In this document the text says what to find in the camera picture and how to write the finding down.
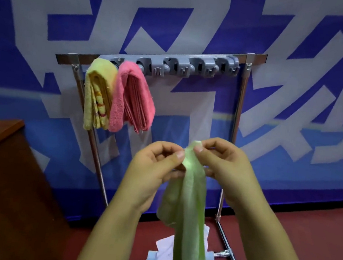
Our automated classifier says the person's right forearm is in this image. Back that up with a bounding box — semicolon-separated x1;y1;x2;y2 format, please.
229;198;335;260

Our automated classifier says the person's left hand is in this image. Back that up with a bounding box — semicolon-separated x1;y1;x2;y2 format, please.
111;136;189;219

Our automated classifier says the blue white printed banner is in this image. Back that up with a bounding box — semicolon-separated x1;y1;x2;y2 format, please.
0;0;343;255

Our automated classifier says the person's right hand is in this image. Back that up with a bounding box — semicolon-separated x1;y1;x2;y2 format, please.
185;135;275;221

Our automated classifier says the brown wooden cabinet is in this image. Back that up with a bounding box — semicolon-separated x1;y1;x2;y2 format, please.
0;117;88;260

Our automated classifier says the white pink patterned towel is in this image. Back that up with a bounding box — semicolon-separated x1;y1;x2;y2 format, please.
153;219;236;260

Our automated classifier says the grey plastic hook rail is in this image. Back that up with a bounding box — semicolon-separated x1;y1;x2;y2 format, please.
98;39;242;87

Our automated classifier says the light green towel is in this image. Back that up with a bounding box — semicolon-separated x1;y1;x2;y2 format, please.
151;137;228;260

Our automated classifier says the yellow striped towel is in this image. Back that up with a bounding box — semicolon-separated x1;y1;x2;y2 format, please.
79;57;120;134

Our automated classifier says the metal rack frame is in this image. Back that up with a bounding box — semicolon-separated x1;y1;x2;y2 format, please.
31;28;268;260

